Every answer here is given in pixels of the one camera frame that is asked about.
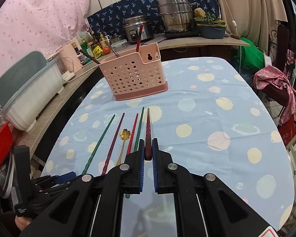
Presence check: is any blue planet-print tablecloth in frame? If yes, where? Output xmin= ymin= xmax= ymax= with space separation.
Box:
xmin=43 ymin=57 xmax=294 ymax=229

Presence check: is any clear food container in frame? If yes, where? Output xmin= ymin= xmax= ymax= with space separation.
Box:
xmin=111 ymin=39 xmax=127 ymax=51

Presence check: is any yellow snack packet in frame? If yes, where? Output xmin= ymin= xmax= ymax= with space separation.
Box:
xmin=92 ymin=45 xmax=103 ymax=58

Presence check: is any pink electric kettle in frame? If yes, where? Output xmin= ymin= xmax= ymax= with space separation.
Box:
xmin=56 ymin=39 xmax=82 ymax=73

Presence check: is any dark red chopstick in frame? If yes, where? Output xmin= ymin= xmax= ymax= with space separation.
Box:
xmin=80 ymin=49 xmax=100 ymax=64
xmin=105 ymin=41 xmax=119 ymax=57
xmin=145 ymin=108 xmax=152 ymax=161
xmin=101 ymin=113 xmax=125 ymax=176

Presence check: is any yellow oil bottle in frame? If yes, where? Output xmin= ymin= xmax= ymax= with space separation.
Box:
xmin=99 ymin=34 xmax=107 ymax=49

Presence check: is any dish drainer box with lid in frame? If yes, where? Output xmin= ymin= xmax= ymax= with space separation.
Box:
xmin=0 ymin=51 xmax=64 ymax=132

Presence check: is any green bag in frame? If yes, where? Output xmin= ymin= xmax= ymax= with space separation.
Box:
xmin=232 ymin=38 xmax=265 ymax=74

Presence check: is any bright red chopstick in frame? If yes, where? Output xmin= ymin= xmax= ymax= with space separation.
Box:
xmin=136 ymin=24 xmax=144 ymax=53
xmin=126 ymin=113 xmax=138 ymax=155

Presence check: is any navy leaf-print cloth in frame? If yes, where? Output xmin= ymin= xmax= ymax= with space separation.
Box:
xmin=88 ymin=0 xmax=220 ymax=36

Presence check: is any red tomato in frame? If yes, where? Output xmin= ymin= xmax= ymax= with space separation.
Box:
xmin=103 ymin=46 xmax=111 ymax=55

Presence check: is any beige hanging curtain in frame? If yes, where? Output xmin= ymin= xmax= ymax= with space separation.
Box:
xmin=218 ymin=0 xmax=287 ymax=51

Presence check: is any gold flower spoon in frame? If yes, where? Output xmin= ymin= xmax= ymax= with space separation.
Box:
xmin=116 ymin=128 xmax=130 ymax=165

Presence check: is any wooden side counter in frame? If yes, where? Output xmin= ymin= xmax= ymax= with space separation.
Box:
xmin=17 ymin=34 xmax=248 ymax=164

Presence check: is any pink floral cloth chair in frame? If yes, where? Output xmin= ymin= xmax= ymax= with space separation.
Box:
xmin=253 ymin=65 xmax=296 ymax=125

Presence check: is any steel rice cooker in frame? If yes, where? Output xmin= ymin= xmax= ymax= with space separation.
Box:
xmin=123 ymin=14 xmax=154 ymax=44

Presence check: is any blue basin with vegetables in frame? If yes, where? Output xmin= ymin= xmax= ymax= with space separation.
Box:
xmin=194 ymin=8 xmax=226 ymax=39

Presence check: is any stacked steel steamer pot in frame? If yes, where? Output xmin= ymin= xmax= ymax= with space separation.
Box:
xmin=156 ymin=0 xmax=197 ymax=39

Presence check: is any green chopstick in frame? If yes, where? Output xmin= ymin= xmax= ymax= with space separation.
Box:
xmin=124 ymin=106 xmax=145 ymax=199
xmin=82 ymin=114 xmax=115 ymax=175

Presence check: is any pink perforated utensil holder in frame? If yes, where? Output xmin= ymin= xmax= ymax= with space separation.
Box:
xmin=99 ymin=43 xmax=168 ymax=101

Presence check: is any pink dotted cloth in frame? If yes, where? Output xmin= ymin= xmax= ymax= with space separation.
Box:
xmin=0 ymin=0 xmax=90 ymax=76

